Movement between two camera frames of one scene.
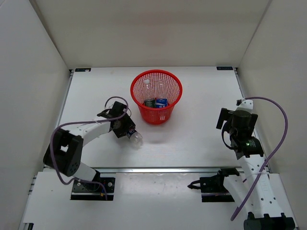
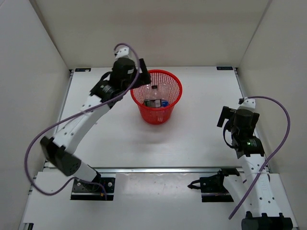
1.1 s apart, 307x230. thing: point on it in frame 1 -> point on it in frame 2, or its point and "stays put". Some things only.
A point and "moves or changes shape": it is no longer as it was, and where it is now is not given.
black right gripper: x=226 y=115 stays put
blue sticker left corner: x=83 y=70 stays put
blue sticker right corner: x=224 y=68 stays put
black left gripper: x=128 y=124 -> x=144 y=77
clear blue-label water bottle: x=161 y=93 moves or changes shape
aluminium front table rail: x=162 y=169 stays put
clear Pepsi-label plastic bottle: x=135 y=138 -> x=155 y=97
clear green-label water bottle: x=149 y=94 stays put
